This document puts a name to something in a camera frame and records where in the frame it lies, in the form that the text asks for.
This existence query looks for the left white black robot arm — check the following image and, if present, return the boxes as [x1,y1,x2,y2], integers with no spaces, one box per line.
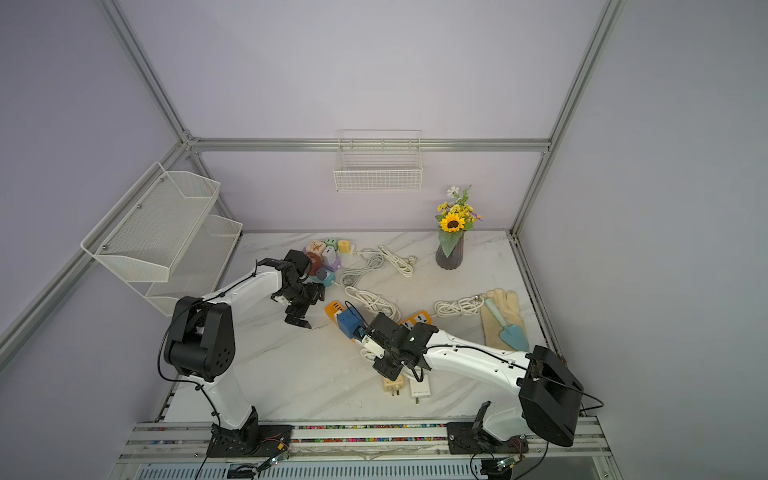
[161,250,326,433]

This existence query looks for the beige cube adapter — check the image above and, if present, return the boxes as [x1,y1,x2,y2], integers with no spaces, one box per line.
[383,375,405,396]

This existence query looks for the grey cable coil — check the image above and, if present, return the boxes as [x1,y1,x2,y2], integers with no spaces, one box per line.
[339,250,385,288]

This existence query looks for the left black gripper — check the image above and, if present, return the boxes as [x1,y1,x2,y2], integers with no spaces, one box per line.
[279,282,324,328]

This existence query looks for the teal garden trowel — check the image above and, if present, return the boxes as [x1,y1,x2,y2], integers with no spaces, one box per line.
[484,297,529,351]

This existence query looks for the purple power strip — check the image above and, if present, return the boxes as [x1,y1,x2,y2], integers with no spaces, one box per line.
[321,245,341,272]

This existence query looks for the white cable coil front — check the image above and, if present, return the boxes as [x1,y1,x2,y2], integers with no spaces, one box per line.
[433,293,487,319]

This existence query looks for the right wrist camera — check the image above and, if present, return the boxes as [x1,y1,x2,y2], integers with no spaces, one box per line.
[360,336,385,362]

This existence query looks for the aluminium front rail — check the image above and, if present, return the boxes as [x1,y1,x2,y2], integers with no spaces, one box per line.
[116,416,613,466]

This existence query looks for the pink white cube adapter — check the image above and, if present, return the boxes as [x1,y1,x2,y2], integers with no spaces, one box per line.
[304,240,327,256]

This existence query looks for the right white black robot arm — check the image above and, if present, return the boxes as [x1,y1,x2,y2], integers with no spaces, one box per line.
[352,313,585,447]

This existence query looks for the orange power strip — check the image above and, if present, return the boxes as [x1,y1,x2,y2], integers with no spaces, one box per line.
[324,301,346,324]
[399,310,432,328]

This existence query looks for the dark purple ribbed vase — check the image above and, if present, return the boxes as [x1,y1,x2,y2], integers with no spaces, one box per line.
[435,231,465,270]

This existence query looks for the white mesh shelf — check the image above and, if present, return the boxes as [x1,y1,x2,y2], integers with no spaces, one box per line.
[144,215,242,316]
[80,162,220,283]

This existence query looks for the brown cube adapter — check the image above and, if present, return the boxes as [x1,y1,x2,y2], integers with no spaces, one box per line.
[306,251,323,276]

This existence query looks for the white wire wall basket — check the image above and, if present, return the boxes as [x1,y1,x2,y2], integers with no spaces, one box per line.
[333,129,423,193]

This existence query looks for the lower white mesh shelf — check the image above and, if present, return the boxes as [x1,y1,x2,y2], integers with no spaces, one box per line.
[144,215,242,316]

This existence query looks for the teal power strip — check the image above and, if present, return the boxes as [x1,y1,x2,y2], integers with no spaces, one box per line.
[308,267,335,288]

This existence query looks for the blue cube adapter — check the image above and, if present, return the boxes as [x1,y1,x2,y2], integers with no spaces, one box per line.
[336,310,366,340]

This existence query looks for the sunflower bouquet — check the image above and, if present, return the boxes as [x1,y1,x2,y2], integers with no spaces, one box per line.
[435,185,483,234]

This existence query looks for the beige work glove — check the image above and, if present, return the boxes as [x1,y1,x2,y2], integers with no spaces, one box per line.
[479,288,527,351]

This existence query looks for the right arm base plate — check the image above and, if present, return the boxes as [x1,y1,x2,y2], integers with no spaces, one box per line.
[446,401,529,455]

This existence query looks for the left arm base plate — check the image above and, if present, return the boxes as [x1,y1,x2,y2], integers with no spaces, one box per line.
[206,424,293,458]

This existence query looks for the upper white mesh shelf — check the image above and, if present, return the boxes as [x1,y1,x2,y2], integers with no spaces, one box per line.
[80,162,220,283]

